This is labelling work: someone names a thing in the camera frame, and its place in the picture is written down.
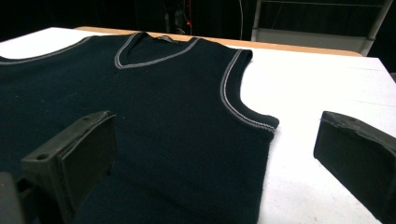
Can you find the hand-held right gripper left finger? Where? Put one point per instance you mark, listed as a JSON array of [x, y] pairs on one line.
[[77, 155]]

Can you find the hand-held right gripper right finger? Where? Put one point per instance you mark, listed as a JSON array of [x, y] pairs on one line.
[[351, 155]]

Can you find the navy knit vest grey trim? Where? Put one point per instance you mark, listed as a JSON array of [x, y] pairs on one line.
[[174, 102]]

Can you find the white table cover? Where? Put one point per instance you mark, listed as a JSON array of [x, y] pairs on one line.
[[327, 93]]

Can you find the dark equipment stand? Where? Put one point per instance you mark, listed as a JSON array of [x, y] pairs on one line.
[[177, 15]]

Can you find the grey metal frame stand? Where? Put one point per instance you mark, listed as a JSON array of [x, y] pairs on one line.
[[314, 35]]

